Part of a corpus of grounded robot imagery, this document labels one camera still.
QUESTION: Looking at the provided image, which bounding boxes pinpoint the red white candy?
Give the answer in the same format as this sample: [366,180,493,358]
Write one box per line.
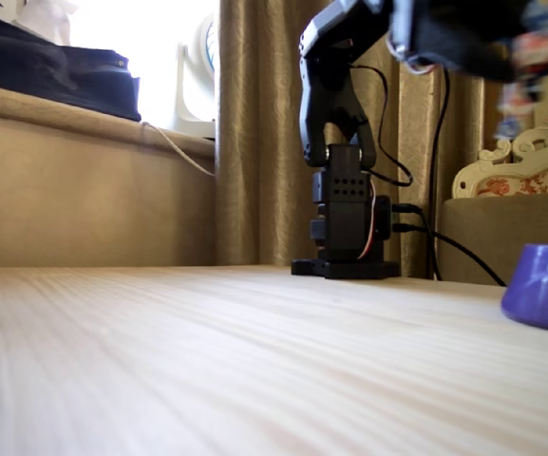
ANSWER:
[494,4,548,142]

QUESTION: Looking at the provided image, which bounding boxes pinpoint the purple plastic bowl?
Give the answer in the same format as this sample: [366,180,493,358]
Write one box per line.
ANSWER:
[500,243,548,335]

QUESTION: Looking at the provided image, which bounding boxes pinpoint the ornate white headboard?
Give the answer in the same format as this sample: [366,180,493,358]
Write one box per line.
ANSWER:
[451,106,548,200]

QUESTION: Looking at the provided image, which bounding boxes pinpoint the olive sofa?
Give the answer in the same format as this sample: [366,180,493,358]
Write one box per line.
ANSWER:
[437,190,548,287]

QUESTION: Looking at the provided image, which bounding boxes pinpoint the tan curtain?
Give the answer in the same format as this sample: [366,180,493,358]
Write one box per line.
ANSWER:
[215,0,515,286]

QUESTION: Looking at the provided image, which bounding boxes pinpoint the white fan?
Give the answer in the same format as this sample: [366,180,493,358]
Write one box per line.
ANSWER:
[176,13,218,140]

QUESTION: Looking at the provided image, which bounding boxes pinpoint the black fabric bag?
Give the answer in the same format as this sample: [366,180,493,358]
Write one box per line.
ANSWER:
[0,16,142,124]

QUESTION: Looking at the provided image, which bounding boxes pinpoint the beige upholstered bench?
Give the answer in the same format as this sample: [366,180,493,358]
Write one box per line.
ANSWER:
[0,80,217,268]

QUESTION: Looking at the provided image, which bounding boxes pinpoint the thin black looped wire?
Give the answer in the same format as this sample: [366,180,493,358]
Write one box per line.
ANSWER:
[349,64,416,187]

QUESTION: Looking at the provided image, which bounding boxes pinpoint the long black hanging cable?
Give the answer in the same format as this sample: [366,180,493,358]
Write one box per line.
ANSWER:
[427,66,450,282]

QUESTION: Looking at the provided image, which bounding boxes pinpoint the red white servo wire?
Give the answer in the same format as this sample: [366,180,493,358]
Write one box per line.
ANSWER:
[356,182,379,261]

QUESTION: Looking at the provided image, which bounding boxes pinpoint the black plugged base cable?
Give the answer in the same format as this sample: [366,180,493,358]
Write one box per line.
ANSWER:
[390,221,508,288]

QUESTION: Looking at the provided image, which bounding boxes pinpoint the white cord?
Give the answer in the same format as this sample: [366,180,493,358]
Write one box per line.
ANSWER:
[140,121,217,179]

